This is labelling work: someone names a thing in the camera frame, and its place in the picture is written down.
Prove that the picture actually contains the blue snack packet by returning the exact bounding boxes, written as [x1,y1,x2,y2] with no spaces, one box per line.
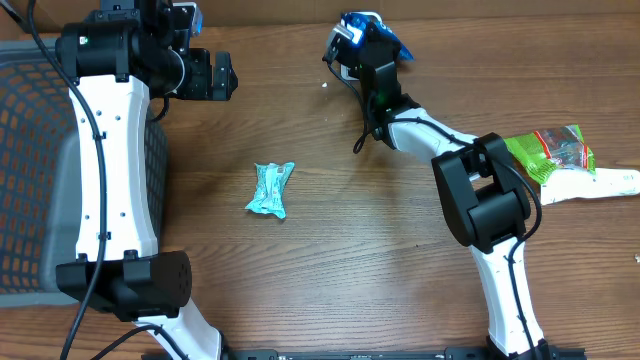
[340,11,414,62]

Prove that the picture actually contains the teal snack packet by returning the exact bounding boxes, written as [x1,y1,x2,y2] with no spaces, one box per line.
[245,162,295,220]

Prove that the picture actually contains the green snack bag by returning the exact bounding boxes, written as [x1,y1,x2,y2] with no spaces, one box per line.
[505,124,596,185]

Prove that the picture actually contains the white cosmetic tube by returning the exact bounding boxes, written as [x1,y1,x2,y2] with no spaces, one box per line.
[540,168,639,205]

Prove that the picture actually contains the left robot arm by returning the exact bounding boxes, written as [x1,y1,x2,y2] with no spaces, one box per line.
[54,1,238,359]

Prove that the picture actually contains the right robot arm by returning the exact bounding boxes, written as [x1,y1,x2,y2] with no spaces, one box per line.
[324,12,551,359]

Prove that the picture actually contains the white barcode scanner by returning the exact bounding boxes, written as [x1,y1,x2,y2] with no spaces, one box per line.
[340,11,384,82]

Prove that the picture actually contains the grey plastic shopping basket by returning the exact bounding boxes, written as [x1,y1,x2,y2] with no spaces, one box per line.
[1,41,168,308]

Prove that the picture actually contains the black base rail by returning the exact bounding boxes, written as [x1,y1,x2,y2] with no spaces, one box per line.
[221,344,587,360]

